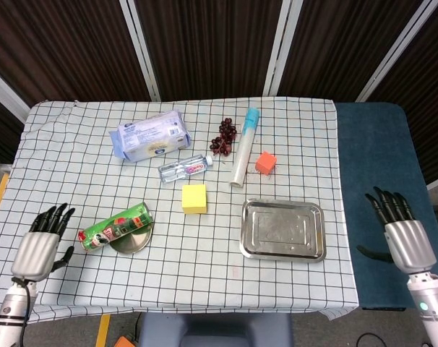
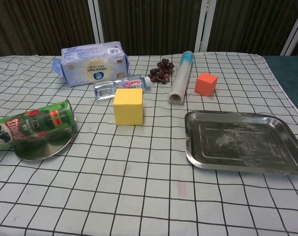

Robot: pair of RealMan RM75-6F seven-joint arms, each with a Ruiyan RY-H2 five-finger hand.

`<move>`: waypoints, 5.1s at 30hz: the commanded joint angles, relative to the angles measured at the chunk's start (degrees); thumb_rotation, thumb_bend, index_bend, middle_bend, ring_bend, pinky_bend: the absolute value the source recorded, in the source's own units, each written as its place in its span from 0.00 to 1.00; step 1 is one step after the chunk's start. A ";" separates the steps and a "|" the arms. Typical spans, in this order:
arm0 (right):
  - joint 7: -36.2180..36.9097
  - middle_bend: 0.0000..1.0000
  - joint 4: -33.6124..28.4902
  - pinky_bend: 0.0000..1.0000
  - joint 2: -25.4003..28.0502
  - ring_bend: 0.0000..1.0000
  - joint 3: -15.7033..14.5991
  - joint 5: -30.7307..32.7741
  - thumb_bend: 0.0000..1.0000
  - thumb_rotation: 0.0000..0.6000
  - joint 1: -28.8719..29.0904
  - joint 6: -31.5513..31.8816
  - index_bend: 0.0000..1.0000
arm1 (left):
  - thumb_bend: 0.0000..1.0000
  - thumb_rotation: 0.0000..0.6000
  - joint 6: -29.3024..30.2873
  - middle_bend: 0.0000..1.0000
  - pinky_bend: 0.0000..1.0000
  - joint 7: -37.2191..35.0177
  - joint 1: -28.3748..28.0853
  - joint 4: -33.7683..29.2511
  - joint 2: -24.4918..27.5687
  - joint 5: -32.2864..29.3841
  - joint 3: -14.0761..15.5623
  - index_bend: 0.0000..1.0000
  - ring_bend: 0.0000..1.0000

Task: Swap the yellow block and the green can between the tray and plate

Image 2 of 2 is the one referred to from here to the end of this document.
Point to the yellow foam cube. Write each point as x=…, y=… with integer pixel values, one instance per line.
x=128, y=108

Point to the green Pringles chip can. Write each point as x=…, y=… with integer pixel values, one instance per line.
x=28, y=125

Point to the dark purple grape bunch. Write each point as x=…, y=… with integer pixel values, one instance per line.
x=161, y=72

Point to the cling film roll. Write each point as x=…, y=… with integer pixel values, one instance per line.
x=181, y=78

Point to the clear plastic water bottle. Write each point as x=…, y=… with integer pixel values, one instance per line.
x=106, y=89

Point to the orange foam cube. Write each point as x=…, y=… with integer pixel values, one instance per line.
x=205, y=83

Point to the white black-grid tablecloth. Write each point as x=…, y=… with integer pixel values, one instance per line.
x=139, y=184

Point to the pale blue tissue pack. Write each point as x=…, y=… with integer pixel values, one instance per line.
x=90, y=64

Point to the rectangular steel tray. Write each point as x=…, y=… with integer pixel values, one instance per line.
x=237, y=142

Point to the round metal plate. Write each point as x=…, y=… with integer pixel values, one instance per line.
x=40, y=151

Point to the white screen frame post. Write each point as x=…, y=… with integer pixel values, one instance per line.
x=205, y=22
x=96, y=19
x=295, y=29

